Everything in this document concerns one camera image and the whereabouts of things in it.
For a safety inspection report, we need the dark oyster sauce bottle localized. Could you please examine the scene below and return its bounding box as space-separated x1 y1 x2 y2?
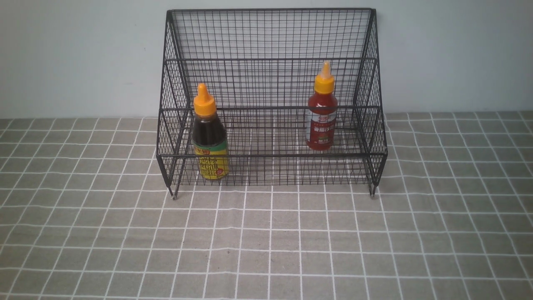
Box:
192 83 229 180

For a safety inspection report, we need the red tomato sauce bottle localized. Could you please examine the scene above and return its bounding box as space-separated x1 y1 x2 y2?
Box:
305 61 338 151

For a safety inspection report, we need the grey checked tablecloth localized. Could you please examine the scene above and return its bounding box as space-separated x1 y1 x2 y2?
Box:
0 111 533 300

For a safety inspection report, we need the black wire mesh shelf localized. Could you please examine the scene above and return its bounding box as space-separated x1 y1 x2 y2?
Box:
156 8 388 196

